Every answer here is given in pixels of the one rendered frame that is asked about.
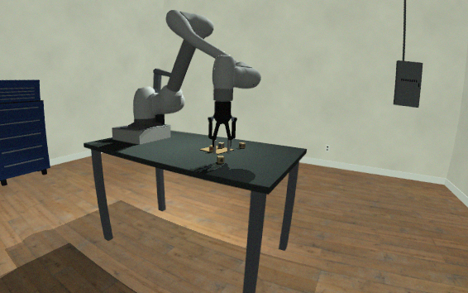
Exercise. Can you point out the tan square mat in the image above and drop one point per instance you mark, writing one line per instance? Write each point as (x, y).
(218, 151)

